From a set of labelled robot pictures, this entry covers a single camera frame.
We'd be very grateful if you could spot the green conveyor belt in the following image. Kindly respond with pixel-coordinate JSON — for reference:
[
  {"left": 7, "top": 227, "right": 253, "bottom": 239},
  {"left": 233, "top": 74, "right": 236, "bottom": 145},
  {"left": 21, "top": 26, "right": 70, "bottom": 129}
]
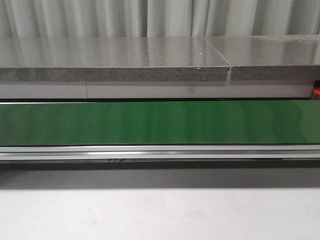
[{"left": 0, "top": 100, "right": 320, "bottom": 146}]

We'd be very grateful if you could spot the grey stone counter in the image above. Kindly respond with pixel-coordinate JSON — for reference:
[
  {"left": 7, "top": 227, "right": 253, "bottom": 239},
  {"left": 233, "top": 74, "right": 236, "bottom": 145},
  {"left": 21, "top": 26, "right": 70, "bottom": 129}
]
[{"left": 0, "top": 35, "right": 320, "bottom": 101}]

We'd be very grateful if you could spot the red plate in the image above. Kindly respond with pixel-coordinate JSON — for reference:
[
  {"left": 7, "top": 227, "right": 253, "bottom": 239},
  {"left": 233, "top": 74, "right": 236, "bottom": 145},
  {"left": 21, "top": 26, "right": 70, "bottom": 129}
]
[{"left": 312, "top": 87, "right": 320, "bottom": 100}]

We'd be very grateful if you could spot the white pleated curtain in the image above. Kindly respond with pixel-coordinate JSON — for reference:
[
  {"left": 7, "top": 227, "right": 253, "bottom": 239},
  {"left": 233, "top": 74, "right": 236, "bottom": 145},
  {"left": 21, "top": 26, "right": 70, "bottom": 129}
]
[{"left": 0, "top": 0, "right": 320, "bottom": 38}]

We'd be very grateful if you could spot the aluminium conveyor frame rail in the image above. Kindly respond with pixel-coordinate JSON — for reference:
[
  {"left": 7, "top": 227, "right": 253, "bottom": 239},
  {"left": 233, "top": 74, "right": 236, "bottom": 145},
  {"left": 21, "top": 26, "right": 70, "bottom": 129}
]
[{"left": 0, "top": 144, "right": 320, "bottom": 164}]

